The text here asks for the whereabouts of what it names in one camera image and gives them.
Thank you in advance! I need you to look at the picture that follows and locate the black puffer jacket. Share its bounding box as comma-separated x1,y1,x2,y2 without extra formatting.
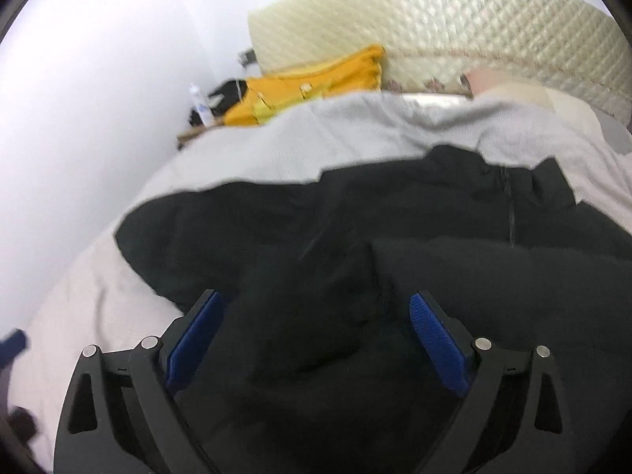
116,146,631,473

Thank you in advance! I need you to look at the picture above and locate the grey bed cover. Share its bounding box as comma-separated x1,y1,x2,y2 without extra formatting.
9,92,631,471

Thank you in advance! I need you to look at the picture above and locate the wooden nightstand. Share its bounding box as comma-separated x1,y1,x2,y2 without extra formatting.
177,125,216,151

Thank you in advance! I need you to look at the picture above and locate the white spray bottle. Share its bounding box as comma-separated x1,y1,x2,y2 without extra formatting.
190,85,214,127

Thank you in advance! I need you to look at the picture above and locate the black bag on nightstand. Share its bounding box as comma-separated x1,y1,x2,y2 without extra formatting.
188,79,247,126

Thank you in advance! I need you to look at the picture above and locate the patchwork pastel pillow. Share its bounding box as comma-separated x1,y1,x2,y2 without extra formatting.
461,69,631,155

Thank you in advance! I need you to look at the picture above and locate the yellow crown pillow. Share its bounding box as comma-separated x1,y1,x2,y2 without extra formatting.
222,45,385,126

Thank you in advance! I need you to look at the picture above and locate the cream quilted headboard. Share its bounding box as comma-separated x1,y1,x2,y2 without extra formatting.
248,0,631,123

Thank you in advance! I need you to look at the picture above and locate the wall power socket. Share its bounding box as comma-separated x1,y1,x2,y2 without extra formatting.
238,48,257,66

